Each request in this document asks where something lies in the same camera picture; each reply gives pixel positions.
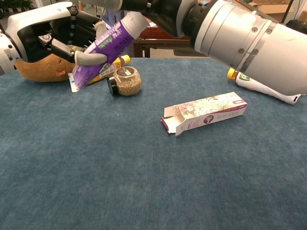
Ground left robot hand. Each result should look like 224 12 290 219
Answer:
6 2 107 66

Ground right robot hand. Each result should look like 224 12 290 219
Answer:
81 0 209 38

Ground white bottle cap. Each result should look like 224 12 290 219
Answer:
122 11 150 40

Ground purple toothpaste tube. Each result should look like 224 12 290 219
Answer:
68 18 139 93

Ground floral toothpaste carton box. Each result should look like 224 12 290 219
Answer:
161 92 248 137

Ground white floral bottle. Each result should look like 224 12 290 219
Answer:
227 68 302 105

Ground wooden mahjong table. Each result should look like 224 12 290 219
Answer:
133 19 209 58

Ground potted green plants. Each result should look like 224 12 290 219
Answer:
0 0 34 12

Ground brown capybara plush toy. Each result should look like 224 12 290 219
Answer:
14 59 75 83

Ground yellow label tea bottle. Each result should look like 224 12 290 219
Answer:
87 54 131 86

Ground glass grain jar black lid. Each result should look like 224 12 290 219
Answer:
106 66 142 97

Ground cardboard box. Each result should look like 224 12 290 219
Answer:
250 0 295 23

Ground black chair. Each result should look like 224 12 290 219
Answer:
285 19 307 34

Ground blue table cloth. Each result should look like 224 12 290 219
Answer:
0 57 307 230

